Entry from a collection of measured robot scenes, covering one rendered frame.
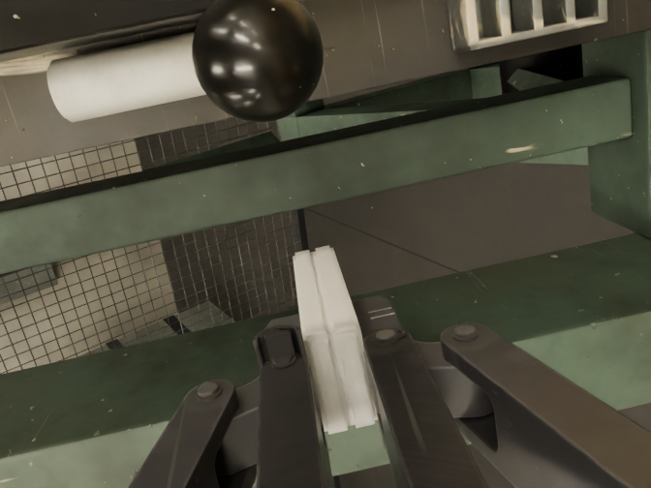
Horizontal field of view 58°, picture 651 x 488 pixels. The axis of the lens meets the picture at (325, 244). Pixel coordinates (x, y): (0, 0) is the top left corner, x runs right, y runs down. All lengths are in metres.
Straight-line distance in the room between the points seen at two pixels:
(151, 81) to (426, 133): 0.18
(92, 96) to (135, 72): 0.02
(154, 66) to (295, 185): 0.13
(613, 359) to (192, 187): 0.27
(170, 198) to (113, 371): 0.12
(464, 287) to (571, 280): 0.07
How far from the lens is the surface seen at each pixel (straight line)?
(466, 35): 0.31
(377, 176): 0.39
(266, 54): 0.16
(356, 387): 0.16
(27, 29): 0.29
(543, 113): 0.41
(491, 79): 1.77
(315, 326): 0.15
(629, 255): 0.43
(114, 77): 0.30
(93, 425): 0.35
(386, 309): 0.17
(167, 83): 0.30
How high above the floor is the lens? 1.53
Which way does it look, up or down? 30 degrees down
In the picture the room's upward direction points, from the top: 113 degrees counter-clockwise
